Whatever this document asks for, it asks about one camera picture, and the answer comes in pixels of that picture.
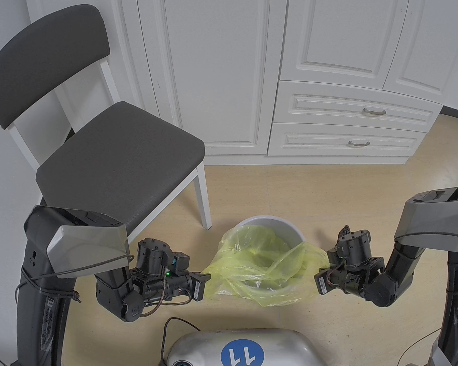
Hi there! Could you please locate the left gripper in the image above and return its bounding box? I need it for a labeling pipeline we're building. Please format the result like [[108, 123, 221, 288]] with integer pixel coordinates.
[[148, 272, 212, 303]]

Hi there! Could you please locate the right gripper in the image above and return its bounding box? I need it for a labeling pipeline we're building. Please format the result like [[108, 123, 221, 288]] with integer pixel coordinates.
[[314, 270, 355, 296]]

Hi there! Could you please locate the yellow plastic bag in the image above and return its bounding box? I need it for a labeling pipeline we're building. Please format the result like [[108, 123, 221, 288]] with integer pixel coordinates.
[[200, 223, 332, 307]]

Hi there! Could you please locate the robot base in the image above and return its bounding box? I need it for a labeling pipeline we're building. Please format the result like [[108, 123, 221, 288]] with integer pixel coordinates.
[[167, 328, 323, 366]]

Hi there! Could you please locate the pale grey trash bin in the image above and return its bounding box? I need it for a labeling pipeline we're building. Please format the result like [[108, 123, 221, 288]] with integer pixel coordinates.
[[229, 215, 307, 300]]

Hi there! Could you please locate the dark grey white-framed chair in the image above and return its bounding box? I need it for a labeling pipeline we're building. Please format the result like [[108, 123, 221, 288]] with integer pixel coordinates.
[[0, 4, 213, 245]]

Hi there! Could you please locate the white wardrobe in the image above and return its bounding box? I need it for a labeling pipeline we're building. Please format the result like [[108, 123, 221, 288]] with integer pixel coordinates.
[[23, 0, 458, 167]]

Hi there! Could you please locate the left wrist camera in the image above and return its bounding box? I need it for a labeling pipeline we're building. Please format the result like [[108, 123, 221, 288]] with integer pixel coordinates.
[[167, 252, 191, 278]]

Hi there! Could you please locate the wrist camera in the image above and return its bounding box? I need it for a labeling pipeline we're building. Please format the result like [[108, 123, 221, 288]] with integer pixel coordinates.
[[167, 252, 191, 278], [327, 246, 341, 270]]

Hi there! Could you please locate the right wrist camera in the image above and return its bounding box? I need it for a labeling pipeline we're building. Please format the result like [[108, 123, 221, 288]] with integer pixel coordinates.
[[327, 246, 341, 270]]

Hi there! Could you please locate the black cable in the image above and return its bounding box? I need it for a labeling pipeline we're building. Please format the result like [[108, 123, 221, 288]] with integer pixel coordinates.
[[161, 317, 201, 363], [400, 326, 443, 366]]

